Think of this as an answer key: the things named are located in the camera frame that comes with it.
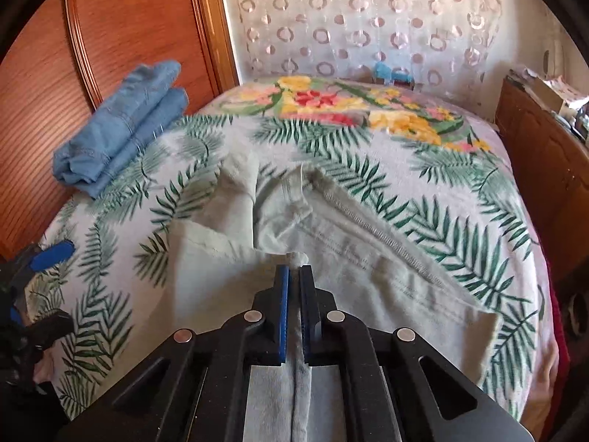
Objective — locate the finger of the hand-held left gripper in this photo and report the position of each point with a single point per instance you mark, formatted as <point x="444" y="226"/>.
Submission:
<point x="53" y="255"/>
<point x="50" y="327"/>

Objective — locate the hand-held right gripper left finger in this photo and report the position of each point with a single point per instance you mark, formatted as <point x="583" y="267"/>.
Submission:
<point x="281" y="306"/>

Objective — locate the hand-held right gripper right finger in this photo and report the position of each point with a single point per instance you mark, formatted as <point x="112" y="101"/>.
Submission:
<point x="305" y="306"/>

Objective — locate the light grey pants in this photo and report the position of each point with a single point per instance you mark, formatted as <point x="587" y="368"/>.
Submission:
<point x="368" y="258"/>

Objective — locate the folded blue jeans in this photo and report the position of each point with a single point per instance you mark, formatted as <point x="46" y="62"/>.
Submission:
<point x="115" y="133"/>

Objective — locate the floral printed blanket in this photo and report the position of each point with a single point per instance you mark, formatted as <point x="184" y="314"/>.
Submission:
<point x="414" y="147"/>

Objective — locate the small blue object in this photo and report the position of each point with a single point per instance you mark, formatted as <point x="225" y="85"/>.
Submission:
<point x="389" y="73"/>

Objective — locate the wooden headboard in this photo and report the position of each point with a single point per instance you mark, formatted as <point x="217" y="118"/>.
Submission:
<point x="138" y="18"/>

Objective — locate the dark red cloth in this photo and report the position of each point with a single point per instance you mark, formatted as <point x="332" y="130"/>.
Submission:
<point x="560" y="331"/>

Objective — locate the wooden dresser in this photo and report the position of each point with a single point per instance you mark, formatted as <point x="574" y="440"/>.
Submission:
<point x="538" y="156"/>

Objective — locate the sheer circle-patterned curtain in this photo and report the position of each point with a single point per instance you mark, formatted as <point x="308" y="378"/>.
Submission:
<point x="368" y="18"/>

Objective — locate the pile of papers and boxes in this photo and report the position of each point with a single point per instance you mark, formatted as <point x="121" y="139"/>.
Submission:
<point x="557" y="94"/>

